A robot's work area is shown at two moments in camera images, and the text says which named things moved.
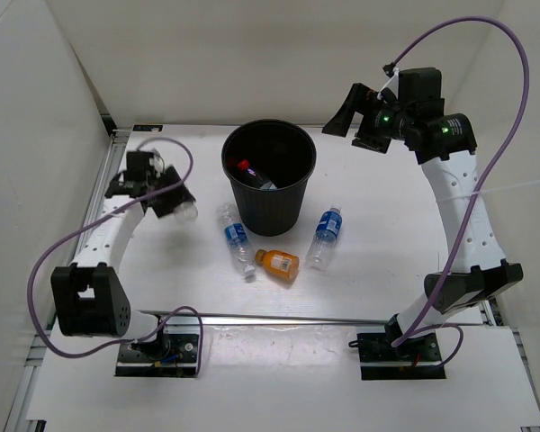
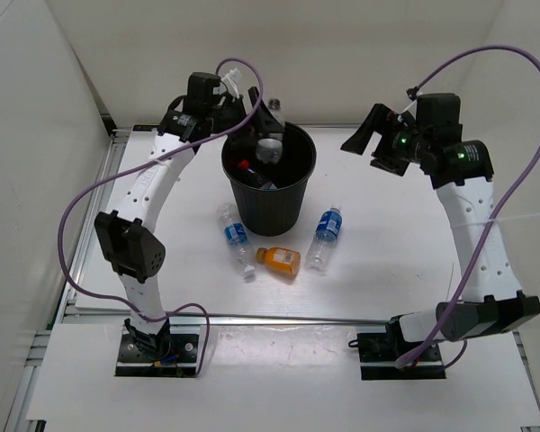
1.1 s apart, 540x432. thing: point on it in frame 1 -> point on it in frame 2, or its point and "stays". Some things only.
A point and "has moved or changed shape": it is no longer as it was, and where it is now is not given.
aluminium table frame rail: [178, 318] stays
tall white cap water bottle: [236, 234] stays
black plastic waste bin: [268, 163] stays
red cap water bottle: [243, 165] has moved or changed shape
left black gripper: [178, 194] -> [265, 121]
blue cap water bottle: [327, 232] stays
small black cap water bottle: [185, 212] -> [269, 146]
